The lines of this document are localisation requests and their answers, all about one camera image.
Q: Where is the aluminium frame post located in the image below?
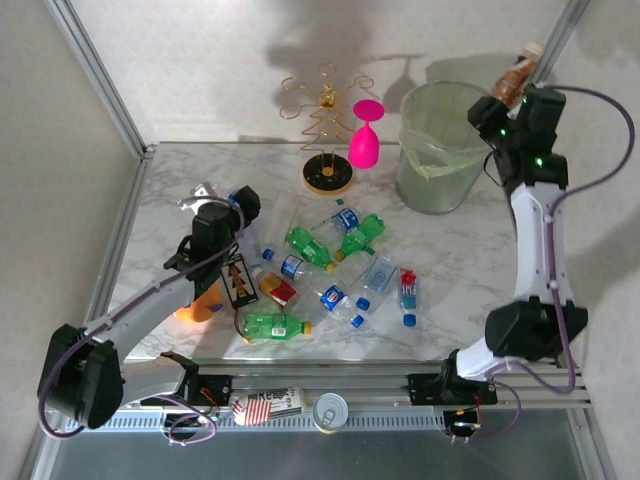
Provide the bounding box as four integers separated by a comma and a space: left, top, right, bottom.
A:
529, 0, 594, 86
43, 0, 156, 160

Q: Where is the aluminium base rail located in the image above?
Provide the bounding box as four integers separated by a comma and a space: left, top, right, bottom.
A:
49, 367, 591, 436

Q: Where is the aluminium side rail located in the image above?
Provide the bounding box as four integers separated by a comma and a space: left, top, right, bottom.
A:
17, 147, 154, 480
574, 369, 619, 480

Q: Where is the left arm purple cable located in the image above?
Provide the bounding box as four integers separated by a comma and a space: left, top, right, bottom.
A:
37, 195, 247, 447

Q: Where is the brown bottle white cap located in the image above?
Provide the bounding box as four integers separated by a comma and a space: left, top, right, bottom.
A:
491, 42, 545, 109

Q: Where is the clear bottle pale blue label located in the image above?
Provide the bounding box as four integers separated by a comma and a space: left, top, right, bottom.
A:
349, 254, 399, 314

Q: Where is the silver tin can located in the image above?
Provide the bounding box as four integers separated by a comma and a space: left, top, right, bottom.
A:
312, 392, 349, 435

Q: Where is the thin brown wire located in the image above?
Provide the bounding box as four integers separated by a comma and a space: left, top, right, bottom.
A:
233, 308, 252, 344

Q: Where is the clear bottle blue script label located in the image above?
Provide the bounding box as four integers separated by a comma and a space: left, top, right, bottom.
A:
319, 205, 365, 239

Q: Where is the black card yellow figure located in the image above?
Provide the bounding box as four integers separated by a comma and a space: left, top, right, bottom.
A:
219, 253, 260, 309

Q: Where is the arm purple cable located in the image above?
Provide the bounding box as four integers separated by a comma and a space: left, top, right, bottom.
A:
37, 195, 247, 447
447, 84, 636, 445

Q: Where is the gold wire glass rack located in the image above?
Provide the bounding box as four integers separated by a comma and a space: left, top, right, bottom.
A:
278, 62, 376, 196

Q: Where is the white pouch flag print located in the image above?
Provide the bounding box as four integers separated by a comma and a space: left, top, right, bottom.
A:
229, 384, 307, 427

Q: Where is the thin black cable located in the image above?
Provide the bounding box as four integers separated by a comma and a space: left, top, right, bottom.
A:
482, 149, 504, 187

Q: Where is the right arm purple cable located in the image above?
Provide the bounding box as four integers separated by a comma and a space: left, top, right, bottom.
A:
447, 84, 636, 445

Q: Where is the clear bottle red yellow label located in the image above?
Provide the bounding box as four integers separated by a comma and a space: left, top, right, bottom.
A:
249, 264, 300, 307

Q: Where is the translucent waste bin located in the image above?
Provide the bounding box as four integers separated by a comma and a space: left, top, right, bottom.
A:
397, 79, 501, 216

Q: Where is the green bottle yellow cap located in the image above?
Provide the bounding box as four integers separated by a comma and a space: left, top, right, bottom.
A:
285, 226, 337, 275
333, 213, 387, 263

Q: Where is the orange plush toy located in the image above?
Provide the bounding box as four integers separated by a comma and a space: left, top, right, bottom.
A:
173, 283, 225, 324

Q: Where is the clear bottle green cap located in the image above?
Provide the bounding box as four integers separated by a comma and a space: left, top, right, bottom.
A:
299, 197, 347, 234

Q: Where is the green bottle white barcode label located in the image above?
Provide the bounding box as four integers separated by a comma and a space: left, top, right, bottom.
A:
241, 312, 314, 344

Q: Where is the small control board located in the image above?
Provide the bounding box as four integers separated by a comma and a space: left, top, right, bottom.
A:
443, 407, 482, 436

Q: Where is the plain clear bottle blue cap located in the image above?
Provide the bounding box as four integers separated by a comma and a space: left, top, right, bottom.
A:
226, 190, 300, 247

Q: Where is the pink wine glass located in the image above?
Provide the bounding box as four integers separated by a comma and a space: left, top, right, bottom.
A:
347, 98, 386, 170

